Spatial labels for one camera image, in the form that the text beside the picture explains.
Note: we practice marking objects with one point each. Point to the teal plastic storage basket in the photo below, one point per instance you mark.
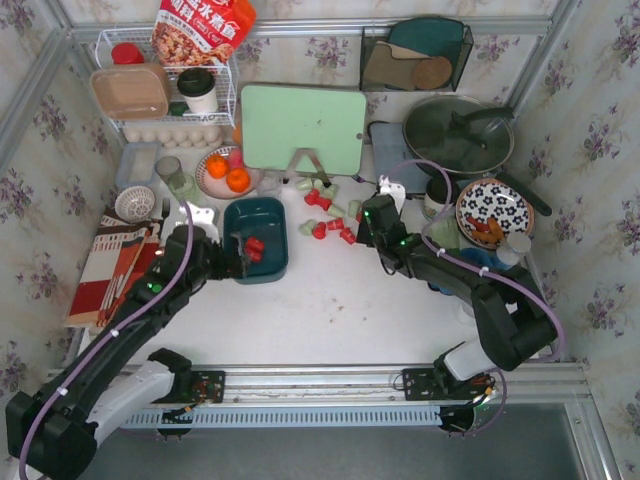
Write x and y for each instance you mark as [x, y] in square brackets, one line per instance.
[263, 218]

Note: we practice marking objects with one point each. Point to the red capped jar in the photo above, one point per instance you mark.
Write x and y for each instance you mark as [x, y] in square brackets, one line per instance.
[127, 53]

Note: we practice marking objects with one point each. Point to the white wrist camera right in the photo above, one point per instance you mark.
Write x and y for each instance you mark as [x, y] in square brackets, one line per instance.
[393, 189]

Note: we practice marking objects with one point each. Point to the blue cloth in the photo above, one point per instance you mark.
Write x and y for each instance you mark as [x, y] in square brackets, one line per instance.
[482, 258]

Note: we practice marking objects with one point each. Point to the floral patterned plate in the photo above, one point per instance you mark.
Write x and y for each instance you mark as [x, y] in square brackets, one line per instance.
[488, 210]

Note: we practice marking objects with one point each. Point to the clear container blue lid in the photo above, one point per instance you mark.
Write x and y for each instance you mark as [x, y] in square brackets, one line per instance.
[137, 165]

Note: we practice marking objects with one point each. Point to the grey induction cooker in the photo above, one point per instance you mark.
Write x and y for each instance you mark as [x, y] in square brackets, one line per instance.
[389, 150]

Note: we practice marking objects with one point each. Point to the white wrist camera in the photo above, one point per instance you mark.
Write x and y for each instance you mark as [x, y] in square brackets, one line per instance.
[393, 189]
[205, 218]

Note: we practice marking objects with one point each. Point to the white strainer basket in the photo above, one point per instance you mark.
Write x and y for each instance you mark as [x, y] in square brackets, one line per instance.
[135, 204]

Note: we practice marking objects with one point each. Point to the red snack bag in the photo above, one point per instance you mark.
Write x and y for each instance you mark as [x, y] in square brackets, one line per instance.
[190, 33]

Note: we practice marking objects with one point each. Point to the green glass cup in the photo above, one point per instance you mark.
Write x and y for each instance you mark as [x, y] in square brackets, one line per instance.
[181, 184]

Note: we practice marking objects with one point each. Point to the brown plastic lunch box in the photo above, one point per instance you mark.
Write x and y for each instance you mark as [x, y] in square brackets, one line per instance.
[132, 92]

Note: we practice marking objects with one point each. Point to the black pan with glass lid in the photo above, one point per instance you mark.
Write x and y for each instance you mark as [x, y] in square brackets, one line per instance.
[468, 139]

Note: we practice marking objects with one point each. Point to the green cutting board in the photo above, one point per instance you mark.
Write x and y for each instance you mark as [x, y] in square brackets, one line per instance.
[277, 121]

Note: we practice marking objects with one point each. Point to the white jar black lid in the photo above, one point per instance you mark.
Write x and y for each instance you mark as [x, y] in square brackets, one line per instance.
[434, 203]

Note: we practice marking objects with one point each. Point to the red coffee capsule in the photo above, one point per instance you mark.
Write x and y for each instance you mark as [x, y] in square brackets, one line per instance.
[336, 224]
[252, 243]
[254, 256]
[320, 230]

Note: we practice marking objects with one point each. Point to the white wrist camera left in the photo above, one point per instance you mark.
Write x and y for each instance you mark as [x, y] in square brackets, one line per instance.
[205, 218]

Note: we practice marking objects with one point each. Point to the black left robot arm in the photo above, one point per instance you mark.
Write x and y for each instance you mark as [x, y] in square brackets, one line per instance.
[58, 430]

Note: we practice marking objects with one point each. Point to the green glass bottle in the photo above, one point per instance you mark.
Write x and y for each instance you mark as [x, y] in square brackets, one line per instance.
[445, 233]

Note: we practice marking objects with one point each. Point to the black mesh organizer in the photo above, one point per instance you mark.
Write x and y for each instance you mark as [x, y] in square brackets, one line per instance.
[421, 54]

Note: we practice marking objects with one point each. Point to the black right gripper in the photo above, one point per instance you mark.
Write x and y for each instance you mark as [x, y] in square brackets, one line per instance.
[373, 215]

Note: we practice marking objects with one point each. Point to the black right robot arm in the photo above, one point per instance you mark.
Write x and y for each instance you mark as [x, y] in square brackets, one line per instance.
[512, 319]

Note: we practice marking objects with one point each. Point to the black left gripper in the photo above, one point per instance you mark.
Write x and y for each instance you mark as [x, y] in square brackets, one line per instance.
[232, 257]

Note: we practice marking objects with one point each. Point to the green coffee capsule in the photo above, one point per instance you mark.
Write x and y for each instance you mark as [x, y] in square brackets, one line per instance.
[308, 227]

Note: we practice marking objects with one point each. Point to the blue jar silver lid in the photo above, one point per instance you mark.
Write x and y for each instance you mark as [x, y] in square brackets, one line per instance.
[513, 249]

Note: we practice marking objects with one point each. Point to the egg tray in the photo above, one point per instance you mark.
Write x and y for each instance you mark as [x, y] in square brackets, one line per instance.
[188, 136]

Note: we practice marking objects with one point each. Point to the pink bowl with oranges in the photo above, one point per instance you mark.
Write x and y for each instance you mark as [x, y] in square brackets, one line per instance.
[223, 175]

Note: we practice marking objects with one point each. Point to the white cup black lid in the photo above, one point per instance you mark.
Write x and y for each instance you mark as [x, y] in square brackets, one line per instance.
[198, 87]

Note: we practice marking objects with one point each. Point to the silver fork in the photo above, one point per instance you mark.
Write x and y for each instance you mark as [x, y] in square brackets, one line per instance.
[165, 211]

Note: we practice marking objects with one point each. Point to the striped kitchen towel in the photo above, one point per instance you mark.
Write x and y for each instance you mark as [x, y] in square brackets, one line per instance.
[119, 255]

